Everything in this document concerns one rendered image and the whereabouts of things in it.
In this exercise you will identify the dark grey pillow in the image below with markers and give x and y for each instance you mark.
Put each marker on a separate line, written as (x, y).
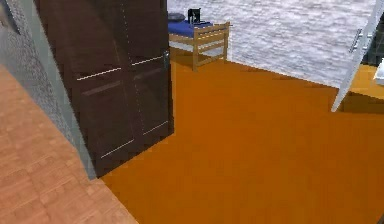
(175, 16)

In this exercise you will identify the dark brown room door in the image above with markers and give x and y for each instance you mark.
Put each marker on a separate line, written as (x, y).
(113, 83)

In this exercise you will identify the white room door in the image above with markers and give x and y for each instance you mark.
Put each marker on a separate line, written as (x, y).
(358, 56)

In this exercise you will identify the wooden bed with blue cover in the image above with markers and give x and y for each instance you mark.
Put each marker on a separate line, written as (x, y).
(203, 38)

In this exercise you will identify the black laptop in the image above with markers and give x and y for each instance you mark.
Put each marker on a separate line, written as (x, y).
(195, 16)

